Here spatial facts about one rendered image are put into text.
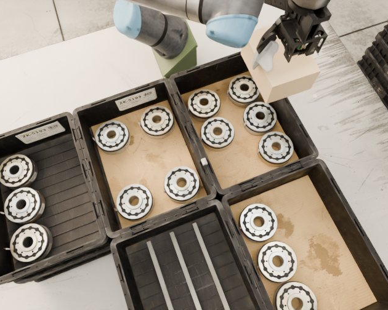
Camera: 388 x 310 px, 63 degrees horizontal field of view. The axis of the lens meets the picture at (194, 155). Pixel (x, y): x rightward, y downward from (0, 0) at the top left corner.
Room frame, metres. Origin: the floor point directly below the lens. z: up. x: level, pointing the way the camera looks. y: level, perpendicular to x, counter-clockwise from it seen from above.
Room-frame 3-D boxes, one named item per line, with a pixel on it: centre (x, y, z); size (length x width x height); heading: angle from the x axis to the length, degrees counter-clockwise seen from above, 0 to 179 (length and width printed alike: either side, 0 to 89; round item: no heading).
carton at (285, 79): (0.47, -0.22, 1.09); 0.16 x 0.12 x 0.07; 16
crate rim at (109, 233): (0.33, 0.15, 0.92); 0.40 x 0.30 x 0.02; 17
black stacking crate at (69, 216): (0.24, 0.43, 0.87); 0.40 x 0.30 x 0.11; 17
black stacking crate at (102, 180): (0.33, 0.15, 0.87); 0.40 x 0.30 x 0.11; 17
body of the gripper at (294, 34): (0.44, -0.23, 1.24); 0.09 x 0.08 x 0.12; 16
